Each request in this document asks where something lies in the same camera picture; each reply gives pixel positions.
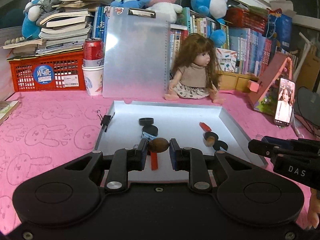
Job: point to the brown haired doll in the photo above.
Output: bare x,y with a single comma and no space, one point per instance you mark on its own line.
195,71

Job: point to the red plastic basket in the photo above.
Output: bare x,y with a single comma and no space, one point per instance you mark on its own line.
59,71

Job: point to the blue plush toy left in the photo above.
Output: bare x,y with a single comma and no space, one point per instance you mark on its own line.
32,12

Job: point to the row of shelf books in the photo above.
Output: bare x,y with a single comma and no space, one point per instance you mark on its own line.
245,51

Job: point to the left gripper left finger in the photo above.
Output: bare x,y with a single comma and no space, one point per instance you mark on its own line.
121,163

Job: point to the book at left edge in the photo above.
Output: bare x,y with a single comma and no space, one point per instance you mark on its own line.
7,107

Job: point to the black oval stone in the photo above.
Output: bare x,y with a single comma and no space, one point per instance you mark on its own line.
150,129

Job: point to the brown walnut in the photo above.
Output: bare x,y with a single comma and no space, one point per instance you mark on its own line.
158,145

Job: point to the blue white plush right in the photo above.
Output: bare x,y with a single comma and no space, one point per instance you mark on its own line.
216,9

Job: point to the brown nut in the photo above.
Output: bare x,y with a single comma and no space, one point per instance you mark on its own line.
210,141

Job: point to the red soda can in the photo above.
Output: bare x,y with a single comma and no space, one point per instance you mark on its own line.
93,52

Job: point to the white paper cup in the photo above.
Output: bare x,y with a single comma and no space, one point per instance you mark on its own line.
93,79

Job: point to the black round puck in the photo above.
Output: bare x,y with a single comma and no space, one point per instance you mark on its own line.
220,146

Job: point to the stack of books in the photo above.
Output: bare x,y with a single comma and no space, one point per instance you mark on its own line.
65,26

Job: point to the translucent clipboard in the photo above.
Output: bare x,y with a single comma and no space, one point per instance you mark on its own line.
137,54

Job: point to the red basket on shelf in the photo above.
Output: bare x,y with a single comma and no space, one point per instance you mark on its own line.
241,18

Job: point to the binder clip on box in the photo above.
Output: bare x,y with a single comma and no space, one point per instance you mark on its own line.
104,120

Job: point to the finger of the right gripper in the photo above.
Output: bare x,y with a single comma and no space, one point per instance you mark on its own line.
267,150
290,143

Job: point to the grey cardboard box tray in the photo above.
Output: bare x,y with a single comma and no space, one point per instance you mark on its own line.
178,121

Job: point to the black ring lid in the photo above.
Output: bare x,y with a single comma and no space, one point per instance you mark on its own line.
146,121

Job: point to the pink house phone stand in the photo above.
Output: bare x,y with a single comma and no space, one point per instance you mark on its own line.
263,94

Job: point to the smartphone on stand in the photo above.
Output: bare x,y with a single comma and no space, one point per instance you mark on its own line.
285,100

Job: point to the person right hand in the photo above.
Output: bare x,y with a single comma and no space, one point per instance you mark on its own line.
314,209

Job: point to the small blue hair clip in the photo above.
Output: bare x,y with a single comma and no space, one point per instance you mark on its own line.
148,136

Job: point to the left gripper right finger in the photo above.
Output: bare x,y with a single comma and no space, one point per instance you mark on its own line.
192,161

